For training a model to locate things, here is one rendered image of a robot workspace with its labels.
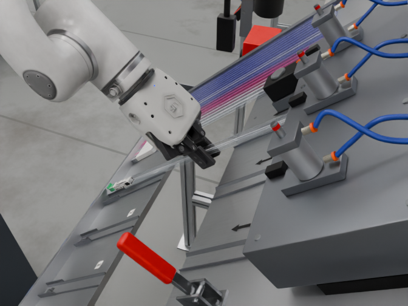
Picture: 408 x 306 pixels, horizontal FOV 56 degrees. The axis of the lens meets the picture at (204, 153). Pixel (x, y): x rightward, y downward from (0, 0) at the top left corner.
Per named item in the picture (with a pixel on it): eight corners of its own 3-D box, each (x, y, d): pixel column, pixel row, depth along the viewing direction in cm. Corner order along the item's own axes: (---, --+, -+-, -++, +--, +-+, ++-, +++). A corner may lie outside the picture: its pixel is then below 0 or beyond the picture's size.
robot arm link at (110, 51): (116, 77, 52) (147, 42, 58) (35, -1, 48) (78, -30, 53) (89, 102, 58) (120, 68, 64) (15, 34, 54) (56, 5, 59)
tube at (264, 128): (111, 192, 84) (107, 189, 83) (115, 187, 85) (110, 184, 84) (317, 114, 49) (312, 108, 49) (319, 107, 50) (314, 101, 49)
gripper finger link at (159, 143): (155, 158, 56) (185, 158, 60) (147, 108, 58) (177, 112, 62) (151, 160, 57) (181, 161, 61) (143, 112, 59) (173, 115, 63)
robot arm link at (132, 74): (118, 75, 52) (134, 91, 53) (148, 42, 58) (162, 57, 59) (91, 101, 58) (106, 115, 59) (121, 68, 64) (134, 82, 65)
